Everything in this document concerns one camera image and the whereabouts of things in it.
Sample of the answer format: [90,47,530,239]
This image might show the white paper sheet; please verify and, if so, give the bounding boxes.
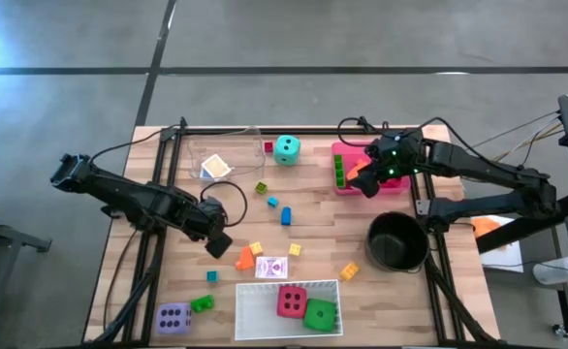
[470,211,525,273]

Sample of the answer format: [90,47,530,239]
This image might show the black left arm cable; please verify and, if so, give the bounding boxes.
[88,124,249,229]

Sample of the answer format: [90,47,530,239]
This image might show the orange object on paper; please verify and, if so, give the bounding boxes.
[471,216,504,239]

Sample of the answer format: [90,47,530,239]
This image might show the green foam die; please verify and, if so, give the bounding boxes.
[302,298,338,333]

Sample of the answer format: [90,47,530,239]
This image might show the orange large block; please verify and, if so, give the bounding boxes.
[234,245,256,271]
[345,158,371,181]

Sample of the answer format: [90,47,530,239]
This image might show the pink plastic bin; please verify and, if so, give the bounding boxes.
[331,141,412,196]

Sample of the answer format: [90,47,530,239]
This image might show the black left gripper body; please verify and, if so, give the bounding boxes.
[179,207,228,242]

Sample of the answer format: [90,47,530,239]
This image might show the green large stud block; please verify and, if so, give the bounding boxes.
[190,294,216,314]

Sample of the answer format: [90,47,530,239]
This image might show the yellow and black floor wires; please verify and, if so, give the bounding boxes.
[453,110,565,169]

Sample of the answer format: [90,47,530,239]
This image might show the clear plastic tray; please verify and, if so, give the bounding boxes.
[185,126,266,181]

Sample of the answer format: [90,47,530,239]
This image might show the red foam die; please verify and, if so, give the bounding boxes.
[276,284,309,320]

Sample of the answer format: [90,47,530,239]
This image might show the thin brown cable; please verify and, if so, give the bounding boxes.
[102,227,142,335]

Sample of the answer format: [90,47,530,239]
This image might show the black stand beam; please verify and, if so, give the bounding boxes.
[475,191,568,255]

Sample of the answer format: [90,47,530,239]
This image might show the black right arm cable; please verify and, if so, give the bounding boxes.
[336,115,537,171]

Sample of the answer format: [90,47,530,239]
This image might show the yellow two-stud brick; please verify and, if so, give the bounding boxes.
[338,261,361,282]

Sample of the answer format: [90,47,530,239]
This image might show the long green brick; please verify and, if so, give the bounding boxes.
[332,153,348,189]

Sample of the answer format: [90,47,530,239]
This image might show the teal foam die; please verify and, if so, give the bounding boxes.
[272,134,302,167]

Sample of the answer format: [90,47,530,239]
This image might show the black metal cart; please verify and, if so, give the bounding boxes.
[0,206,53,349]

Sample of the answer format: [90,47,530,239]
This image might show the white crumpled bag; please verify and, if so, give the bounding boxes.
[532,258,568,287]

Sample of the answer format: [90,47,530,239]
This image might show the purple foam die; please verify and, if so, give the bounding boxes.
[155,301,193,336]

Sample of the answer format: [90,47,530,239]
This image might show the white mesh basket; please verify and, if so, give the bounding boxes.
[235,279,344,341]

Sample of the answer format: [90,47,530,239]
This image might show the black cooking pot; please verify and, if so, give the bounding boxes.
[364,211,431,273]

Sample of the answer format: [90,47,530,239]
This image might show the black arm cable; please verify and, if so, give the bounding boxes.
[336,115,537,171]
[88,124,249,229]

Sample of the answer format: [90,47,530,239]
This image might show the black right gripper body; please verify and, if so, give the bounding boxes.
[372,130,426,181]

